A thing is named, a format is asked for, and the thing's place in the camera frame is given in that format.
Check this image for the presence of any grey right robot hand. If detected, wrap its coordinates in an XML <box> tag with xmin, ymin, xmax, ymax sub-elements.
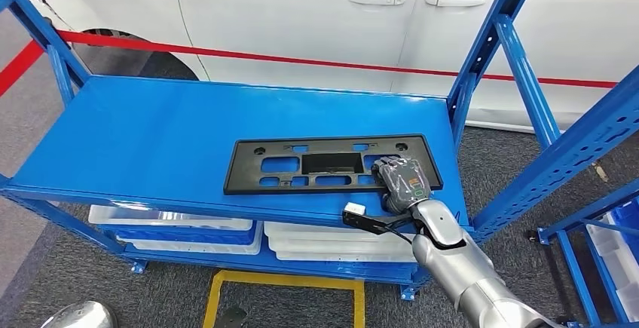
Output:
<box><xmin>371</xmin><ymin>155</ymin><xmax>433</xmax><ymax>216</ymax></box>

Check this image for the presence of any black plastic bracket part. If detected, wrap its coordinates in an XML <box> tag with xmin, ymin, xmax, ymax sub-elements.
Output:
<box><xmin>223</xmin><ymin>133</ymin><xmax>445</xmax><ymax>197</ymax></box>

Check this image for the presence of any blue metal shelf rack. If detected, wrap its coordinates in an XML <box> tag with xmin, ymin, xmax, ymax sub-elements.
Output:
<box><xmin>524</xmin><ymin>176</ymin><xmax>639</xmax><ymax>328</ymax></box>
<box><xmin>0</xmin><ymin>0</ymin><xmax>639</xmax><ymax>302</ymax></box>

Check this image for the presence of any chrome barrier stanchion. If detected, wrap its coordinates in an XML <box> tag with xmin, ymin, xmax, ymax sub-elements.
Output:
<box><xmin>41</xmin><ymin>300</ymin><xmax>119</xmax><ymax>328</ymax></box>

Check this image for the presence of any black car wheel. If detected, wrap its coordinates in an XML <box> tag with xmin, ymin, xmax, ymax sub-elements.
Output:
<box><xmin>69</xmin><ymin>28</ymin><xmax>200</xmax><ymax>82</ymax></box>

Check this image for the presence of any red barrier belt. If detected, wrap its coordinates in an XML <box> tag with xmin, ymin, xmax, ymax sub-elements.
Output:
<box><xmin>57</xmin><ymin>29</ymin><xmax>620</xmax><ymax>90</ymax></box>
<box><xmin>0</xmin><ymin>39</ymin><xmax>46</xmax><ymax>98</ymax></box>

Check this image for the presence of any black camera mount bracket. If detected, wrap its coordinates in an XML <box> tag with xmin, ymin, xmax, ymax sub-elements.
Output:
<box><xmin>341</xmin><ymin>210</ymin><xmax>416</xmax><ymax>239</ymax></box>

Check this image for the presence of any white car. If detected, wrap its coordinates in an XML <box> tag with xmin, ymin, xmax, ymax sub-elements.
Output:
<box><xmin>10</xmin><ymin>0</ymin><xmax>639</xmax><ymax>134</ymax></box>

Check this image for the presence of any blue plastic bin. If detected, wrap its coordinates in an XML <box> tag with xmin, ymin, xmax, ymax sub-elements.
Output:
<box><xmin>98</xmin><ymin>225</ymin><xmax>258</xmax><ymax>247</ymax></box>
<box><xmin>610</xmin><ymin>195</ymin><xmax>639</xmax><ymax>235</ymax></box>

